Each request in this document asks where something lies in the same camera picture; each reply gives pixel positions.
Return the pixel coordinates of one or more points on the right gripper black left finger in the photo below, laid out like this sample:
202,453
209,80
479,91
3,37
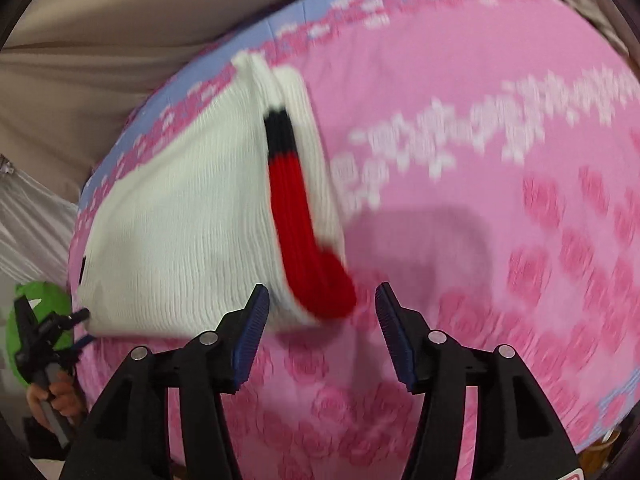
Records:
126,433

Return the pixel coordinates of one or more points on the white knit sweater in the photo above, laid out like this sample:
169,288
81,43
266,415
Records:
241,198

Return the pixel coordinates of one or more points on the person's left hand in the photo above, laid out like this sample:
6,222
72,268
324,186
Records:
64,396

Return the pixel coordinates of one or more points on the green object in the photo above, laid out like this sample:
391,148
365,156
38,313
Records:
43,298

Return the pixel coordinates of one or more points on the white striped cloth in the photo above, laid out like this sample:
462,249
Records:
36,228

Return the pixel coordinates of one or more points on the pink floral quilt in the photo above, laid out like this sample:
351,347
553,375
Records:
484,155

